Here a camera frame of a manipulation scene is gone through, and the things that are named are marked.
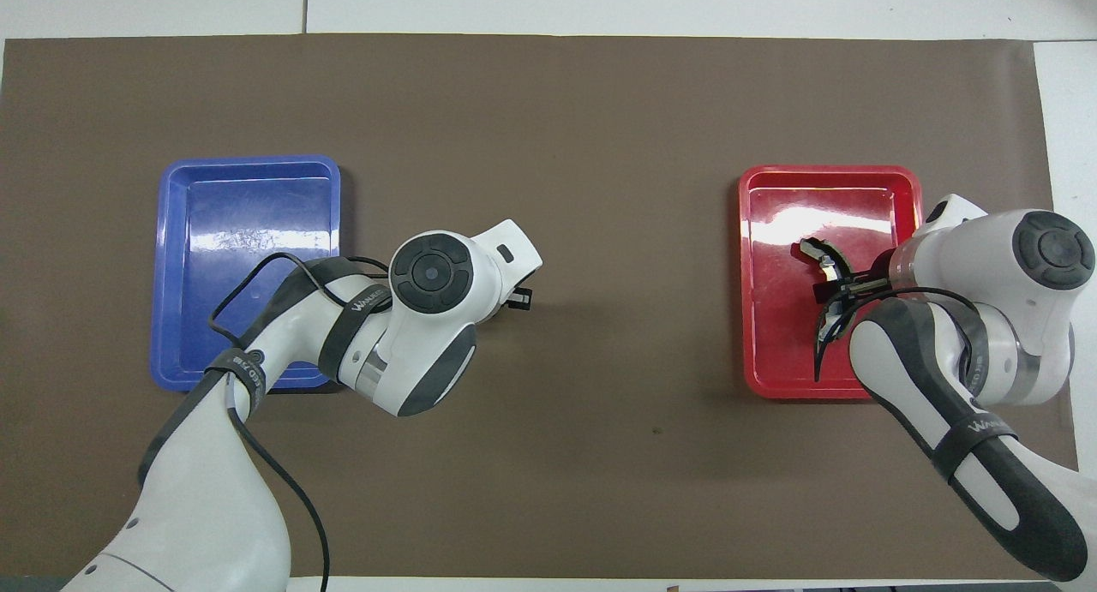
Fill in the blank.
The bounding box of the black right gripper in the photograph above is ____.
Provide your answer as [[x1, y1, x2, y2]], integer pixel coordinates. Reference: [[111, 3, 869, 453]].
[[812, 266, 894, 307]]

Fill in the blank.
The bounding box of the red plastic tray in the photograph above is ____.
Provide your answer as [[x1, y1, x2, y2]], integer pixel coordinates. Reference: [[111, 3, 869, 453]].
[[738, 164, 925, 401]]

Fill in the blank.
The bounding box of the brown table mat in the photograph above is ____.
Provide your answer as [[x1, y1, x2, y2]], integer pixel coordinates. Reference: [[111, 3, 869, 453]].
[[0, 33, 1079, 580]]

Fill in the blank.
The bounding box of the blue plastic tray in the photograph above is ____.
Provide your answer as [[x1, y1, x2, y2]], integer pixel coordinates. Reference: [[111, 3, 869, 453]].
[[151, 155, 342, 393]]

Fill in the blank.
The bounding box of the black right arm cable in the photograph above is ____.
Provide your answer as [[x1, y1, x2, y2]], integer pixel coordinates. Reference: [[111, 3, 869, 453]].
[[812, 286, 978, 387]]

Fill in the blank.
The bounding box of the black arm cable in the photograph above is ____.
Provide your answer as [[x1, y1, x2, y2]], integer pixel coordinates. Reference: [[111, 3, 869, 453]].
[[812, 286, 978, 387], [208, 252, 395, 592]]

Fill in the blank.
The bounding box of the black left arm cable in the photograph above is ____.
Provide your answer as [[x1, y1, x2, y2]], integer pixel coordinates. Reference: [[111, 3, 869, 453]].
[[208, 252, 395, 592]]

